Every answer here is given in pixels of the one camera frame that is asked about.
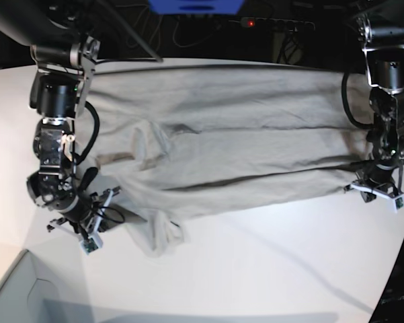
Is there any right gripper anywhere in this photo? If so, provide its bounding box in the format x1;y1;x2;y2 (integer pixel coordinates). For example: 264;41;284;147
46;186;123;240

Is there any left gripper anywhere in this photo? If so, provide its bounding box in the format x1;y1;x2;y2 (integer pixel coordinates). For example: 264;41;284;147
344;161;404;202

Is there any grey t-shirt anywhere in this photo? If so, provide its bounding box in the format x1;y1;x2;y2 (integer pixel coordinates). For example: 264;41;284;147
87;65;371;257

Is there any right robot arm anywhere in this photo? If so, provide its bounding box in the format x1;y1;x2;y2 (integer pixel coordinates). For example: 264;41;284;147
0;1;103;242

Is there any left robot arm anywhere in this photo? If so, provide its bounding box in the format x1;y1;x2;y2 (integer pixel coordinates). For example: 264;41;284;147
341;1;404;210

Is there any white box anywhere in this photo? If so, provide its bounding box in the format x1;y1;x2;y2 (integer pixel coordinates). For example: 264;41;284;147
0;250;95;322

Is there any black power strip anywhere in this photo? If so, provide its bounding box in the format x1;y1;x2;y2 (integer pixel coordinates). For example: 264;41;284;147
229;17;316;32

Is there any blue bin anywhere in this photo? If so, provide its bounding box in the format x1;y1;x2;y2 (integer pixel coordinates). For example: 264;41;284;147
149;0;245;15

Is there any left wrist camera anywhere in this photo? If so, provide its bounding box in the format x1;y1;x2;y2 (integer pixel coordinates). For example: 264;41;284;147
391;194;404;213

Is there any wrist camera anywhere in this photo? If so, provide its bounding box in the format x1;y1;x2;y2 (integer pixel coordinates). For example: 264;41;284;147
79;236;103;255
391;194;404;213

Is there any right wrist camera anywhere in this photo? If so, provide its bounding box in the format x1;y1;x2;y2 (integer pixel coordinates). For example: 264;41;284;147
79;236;103;255

